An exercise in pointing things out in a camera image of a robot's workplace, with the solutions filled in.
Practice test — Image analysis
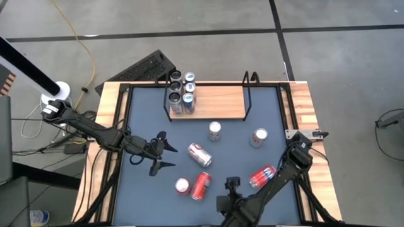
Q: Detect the yellow cable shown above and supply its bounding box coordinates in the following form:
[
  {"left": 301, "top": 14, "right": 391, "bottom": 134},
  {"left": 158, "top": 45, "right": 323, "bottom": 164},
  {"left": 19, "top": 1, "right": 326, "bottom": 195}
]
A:
[{"left": 50, "top": 0, "right": 97, "bottom": 110}]

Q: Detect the white cable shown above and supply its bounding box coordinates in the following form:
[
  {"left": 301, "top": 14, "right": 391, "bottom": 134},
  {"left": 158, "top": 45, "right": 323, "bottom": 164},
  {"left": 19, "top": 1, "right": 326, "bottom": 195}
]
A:
[{"left": 20, "top": 102, "right": 45, "bottom": 139}]

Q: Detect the black floor beam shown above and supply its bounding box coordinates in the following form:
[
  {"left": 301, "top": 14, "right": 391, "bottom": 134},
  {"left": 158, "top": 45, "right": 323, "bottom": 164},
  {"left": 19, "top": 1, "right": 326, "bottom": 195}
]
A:
[{"left": 12, "top": 162, "right": 81, "bottom": 190}]

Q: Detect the wooden shelf with black frame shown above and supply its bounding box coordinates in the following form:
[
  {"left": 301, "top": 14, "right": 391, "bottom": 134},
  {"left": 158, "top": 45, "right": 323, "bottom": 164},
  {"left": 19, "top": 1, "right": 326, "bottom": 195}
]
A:
[{"left": 162, "top": 71, "right": 261, "bottom": 123}]

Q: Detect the orange striped panel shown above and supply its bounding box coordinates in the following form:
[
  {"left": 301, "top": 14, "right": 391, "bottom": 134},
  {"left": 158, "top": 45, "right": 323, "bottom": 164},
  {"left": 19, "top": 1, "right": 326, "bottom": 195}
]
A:
[{"left": 0, "top": 64, "right": 16, "bottom": 96}]

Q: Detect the small black grey device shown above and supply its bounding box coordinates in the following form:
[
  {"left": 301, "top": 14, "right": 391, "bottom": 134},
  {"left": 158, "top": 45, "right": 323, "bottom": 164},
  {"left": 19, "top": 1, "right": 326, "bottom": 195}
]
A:
[{"left": 311, "top": 128, "right": 330, "bottom": 140}]

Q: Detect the grey stand foot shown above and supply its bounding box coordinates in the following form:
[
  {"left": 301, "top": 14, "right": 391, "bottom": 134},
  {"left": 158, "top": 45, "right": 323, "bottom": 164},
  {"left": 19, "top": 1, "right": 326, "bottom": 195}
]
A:
[{"left": 375, "top": 112, "right": 404, "bottom": 130}]

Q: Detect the silver Diet Coke can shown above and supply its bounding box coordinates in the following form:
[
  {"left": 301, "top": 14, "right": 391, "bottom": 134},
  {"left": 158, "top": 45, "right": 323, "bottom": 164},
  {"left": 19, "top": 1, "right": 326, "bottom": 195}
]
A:
[
  {"left": 208, "top": 121, "right": 222, "bottom": 142},
  {"left": 249, "top": 127, "right": 268, "bottom": 148},
  {"left": 187, "top": 143, "right": 213, "bottom": 168}
]

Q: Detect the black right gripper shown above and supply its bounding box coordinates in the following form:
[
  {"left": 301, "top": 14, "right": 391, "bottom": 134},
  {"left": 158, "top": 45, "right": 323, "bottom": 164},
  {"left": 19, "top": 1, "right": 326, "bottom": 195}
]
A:
[{"left": 216, "top": 176, "right": 253, "bottom": 227}]

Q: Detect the white blue bottle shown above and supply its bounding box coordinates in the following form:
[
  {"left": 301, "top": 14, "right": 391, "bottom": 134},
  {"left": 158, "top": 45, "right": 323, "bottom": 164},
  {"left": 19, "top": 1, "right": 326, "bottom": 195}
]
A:
[{"left": 30, "top": 209, "right": 51, "bottom": 227}]

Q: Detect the black pole white base stand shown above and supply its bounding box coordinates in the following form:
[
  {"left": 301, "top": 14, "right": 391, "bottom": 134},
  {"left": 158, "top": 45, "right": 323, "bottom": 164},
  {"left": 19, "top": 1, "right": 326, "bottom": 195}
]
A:
[{"left": 0, "top": 36, "right": 71, "bottom": 107}]

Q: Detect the black perforated panel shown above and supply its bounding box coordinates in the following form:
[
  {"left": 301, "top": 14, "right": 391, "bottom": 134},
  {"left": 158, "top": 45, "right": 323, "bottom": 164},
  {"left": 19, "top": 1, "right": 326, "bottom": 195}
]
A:
[{"left": 94, "top": 49, "right": 177, "bottom": 95}]

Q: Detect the red Fanta strawberry can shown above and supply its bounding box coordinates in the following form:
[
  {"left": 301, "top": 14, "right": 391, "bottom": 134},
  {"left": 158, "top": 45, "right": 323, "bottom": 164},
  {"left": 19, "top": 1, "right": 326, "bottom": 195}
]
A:
[
  {"left": 189, "top": 172, "right": 213, "bottom": 202},
  {"left": 174, "top": 177, "right": 191, "bottom": 195},
  {"left": 249, "top": 165, "right": 277, "bottom": 189}
]

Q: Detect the black power adapter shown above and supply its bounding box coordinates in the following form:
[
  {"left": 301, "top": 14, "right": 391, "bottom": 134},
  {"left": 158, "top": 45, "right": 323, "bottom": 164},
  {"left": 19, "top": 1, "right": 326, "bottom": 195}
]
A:
[{"left": 62, "top": 143, "right": 88, "bottom": 155}]

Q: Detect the black floor cable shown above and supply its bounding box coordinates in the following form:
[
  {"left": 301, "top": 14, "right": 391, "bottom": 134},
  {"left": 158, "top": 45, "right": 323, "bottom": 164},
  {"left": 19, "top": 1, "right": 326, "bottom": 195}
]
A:
[{"left": 374, "top": 108, "right": 404, "bottom": 163}]

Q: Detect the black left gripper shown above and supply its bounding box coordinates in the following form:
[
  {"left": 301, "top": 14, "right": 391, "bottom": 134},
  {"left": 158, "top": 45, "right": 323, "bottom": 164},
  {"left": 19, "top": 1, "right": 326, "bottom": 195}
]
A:
[{"left": 143, "top": 131, "right": 179, "bottom": 177}]

